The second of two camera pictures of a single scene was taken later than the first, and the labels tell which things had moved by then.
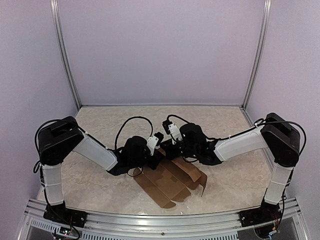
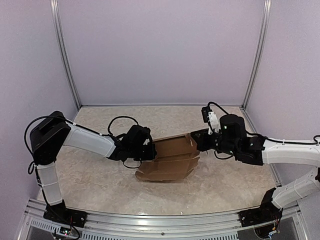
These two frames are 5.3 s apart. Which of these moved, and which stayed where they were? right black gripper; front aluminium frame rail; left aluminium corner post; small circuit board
Moved: right black gripper
Stayed: front aluminium frame rail; left aluminium corner post; small circuit board
